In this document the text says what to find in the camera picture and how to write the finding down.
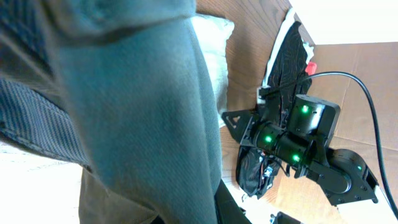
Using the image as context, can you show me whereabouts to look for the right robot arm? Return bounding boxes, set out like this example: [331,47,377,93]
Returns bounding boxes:
[221,95,397,221]

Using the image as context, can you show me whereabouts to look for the khaki beige shorts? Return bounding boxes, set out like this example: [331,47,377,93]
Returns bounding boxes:
[33,0,222,223]

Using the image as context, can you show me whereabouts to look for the folded navy blue shorts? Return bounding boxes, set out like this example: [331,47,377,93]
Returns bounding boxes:
[1,0,89,166]

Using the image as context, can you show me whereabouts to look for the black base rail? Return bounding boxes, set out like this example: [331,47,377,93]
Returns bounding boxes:
[215,180,303,224]

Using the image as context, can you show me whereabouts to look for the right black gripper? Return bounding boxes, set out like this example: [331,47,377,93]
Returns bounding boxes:
[221,110,308,165]

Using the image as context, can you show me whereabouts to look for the black patterned shorts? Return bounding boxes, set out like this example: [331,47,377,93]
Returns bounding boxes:
[236,21,312,198]

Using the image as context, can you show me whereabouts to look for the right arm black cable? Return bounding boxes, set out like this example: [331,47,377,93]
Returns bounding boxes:
[267,71,398,218]

